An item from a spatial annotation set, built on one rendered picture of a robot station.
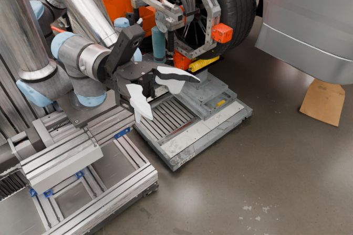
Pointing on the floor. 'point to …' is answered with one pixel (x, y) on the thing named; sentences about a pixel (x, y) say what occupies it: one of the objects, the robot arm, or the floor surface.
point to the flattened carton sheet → (323, 102)
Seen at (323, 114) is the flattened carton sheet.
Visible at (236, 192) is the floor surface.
